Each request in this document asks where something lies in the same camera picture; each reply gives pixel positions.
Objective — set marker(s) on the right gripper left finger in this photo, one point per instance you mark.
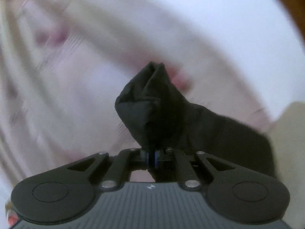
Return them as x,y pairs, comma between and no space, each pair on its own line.
67,192

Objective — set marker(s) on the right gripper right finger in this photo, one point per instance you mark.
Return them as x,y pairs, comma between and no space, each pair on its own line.
232,191

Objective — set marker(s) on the black jacket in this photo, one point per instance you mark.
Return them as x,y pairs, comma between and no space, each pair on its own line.
158,117

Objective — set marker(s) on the person's left hand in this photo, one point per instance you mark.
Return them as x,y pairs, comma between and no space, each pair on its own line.
11,215

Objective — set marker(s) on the floral pink curtain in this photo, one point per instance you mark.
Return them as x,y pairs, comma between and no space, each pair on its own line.
64,63

